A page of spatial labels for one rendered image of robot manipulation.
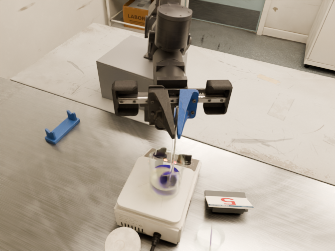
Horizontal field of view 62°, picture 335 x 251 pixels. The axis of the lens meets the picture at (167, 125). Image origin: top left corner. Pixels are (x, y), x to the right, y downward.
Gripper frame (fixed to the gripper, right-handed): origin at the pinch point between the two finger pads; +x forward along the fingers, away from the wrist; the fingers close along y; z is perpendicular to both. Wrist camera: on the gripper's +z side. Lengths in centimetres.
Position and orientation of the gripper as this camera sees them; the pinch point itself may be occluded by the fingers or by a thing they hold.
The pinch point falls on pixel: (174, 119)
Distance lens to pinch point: 41.2
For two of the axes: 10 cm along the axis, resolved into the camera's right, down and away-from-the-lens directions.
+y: -10.0, 0.2, -0.7
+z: -0.3, 7.1, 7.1
